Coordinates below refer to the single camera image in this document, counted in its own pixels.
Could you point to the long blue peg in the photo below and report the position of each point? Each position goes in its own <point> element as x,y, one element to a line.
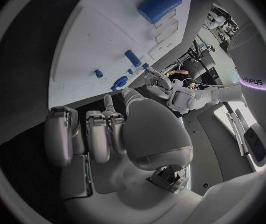
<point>133,58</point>

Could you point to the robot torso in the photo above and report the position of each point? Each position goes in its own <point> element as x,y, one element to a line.
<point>254,63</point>

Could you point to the tiny blue peg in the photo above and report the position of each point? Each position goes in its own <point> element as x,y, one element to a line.
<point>130,71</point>

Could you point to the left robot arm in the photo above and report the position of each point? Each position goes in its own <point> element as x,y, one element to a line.
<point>193,97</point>

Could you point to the white task board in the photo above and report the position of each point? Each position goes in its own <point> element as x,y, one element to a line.
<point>100,41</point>

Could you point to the person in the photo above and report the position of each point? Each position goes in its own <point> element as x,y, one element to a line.
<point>214,20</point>

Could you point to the blue gear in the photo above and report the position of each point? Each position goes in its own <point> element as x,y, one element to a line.
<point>120,82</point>

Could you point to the short blue peg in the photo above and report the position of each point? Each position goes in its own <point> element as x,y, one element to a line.
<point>98,73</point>

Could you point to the large blue cylinder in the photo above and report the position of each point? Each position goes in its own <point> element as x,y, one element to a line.
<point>158,5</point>

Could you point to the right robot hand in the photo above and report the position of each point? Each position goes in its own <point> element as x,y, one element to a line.
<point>156,134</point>

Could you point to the small blue block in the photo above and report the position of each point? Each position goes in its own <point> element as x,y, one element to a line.
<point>145,66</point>

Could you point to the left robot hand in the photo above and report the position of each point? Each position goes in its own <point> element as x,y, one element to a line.
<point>158,82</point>

